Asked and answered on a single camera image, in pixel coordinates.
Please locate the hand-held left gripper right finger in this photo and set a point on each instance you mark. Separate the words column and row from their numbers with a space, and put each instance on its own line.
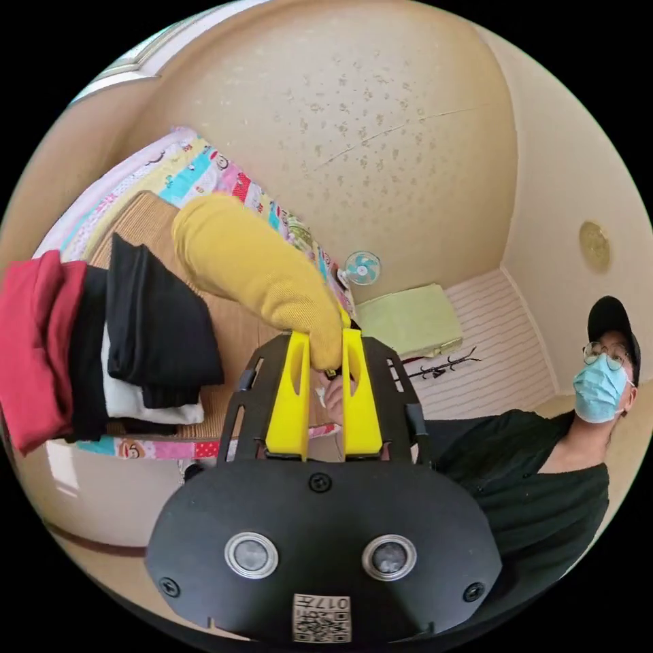
column 360, row 413

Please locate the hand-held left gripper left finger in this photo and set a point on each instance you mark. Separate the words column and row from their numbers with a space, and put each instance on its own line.
column 289, row 413

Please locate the yellow long sleeve shirt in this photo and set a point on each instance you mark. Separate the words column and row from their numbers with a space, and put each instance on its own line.
column 250, row 265

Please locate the person's right hand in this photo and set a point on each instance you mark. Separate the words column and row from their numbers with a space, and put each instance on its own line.
column 335, row 404

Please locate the black coat rack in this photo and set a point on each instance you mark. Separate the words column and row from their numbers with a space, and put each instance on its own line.
column 443, row 365

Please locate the bed with mat and printed sheet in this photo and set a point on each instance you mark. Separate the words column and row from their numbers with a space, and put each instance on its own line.
column 240, row 326

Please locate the green curtain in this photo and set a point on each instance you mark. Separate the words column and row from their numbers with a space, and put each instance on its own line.
column 408, row 319

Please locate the small blue fan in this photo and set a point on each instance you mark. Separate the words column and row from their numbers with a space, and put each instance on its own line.
column 361, row 269

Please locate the pile of clothes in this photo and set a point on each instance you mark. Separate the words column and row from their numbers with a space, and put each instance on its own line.
column 148, row 326

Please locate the person's body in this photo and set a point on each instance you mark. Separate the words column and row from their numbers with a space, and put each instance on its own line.
column 535, row 490

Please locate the round ceiling lamp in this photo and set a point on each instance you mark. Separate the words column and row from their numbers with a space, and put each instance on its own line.
column 594, row 246

